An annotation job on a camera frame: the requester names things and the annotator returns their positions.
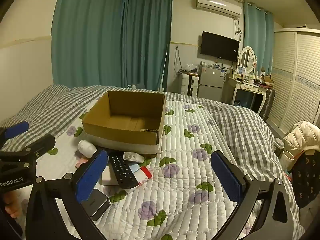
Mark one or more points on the white puffer jacket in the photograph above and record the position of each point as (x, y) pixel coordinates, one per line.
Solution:
(302, 135)

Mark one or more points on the white paper cup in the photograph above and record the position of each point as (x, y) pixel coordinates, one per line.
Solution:
(288, 158)

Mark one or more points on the wide teal curtain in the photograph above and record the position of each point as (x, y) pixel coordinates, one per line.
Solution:
(85, 35)

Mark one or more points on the small silver fridge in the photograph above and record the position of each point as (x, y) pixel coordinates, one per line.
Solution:
(211, 80)

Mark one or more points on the white pole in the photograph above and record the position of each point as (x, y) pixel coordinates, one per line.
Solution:
(163, 67)

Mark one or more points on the white plug adapter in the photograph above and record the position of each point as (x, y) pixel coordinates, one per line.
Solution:
(133, 157)

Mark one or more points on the black remote control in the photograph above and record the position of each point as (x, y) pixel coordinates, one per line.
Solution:
(123, 172)

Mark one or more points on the white air conditioner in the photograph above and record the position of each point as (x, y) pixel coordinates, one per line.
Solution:
(217, 5)

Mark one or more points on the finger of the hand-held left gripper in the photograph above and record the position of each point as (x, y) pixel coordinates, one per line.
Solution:
(42, 143)
(16, 129)

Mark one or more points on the white drawer unit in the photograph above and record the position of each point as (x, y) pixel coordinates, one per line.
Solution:
(185, 83)

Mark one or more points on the narrow teal curtain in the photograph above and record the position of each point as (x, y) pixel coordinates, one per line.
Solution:
(147, 37)

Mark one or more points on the white slatted wardrobe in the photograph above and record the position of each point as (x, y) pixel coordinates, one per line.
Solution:
(297, 75)

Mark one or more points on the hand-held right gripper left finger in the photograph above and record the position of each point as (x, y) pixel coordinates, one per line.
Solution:
(92, 177)

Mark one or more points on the person's left hand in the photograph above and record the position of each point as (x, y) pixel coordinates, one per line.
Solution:
(11, 205)

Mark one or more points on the white floral quilt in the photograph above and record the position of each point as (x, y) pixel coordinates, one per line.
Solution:
(185, 160)

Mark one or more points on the white tube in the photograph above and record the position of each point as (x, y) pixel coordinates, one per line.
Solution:
(145, 178)

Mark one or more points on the small cardboard box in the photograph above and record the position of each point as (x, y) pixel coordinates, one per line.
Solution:
(267, 78)

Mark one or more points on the small pink red packet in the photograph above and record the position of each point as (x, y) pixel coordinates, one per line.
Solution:
(80, 163)

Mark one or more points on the light blue packet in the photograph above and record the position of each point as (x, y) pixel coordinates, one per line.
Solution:
(135, 168)

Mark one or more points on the clear jar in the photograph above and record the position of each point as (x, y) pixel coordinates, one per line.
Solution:
(278, 145)

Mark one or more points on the white oval vanity mirror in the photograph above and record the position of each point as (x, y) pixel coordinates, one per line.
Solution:
(247, 57)

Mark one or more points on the white dressing table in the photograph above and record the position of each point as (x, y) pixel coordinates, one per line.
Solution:
(246, 87)

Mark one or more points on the black wall television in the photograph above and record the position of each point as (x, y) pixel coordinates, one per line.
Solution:
(218, 45)

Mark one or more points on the teal curtain beside wardrobe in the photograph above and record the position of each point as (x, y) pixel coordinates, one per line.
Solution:
(257, 37)

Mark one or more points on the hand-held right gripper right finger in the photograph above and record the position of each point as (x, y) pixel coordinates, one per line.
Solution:
(226, 177)

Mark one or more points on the black power bank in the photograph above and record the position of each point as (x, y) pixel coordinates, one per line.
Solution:
(96, 205)

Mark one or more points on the white cube charger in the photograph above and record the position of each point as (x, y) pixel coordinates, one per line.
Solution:
(110, 177)

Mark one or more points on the grey checked blanket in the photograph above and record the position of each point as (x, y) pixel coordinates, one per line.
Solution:
(50, 105)

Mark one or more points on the dark printed garment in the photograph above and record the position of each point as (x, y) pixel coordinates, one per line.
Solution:
(306, 177)

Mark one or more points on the white plastic bottle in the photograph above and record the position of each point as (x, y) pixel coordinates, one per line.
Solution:
(86, 149)

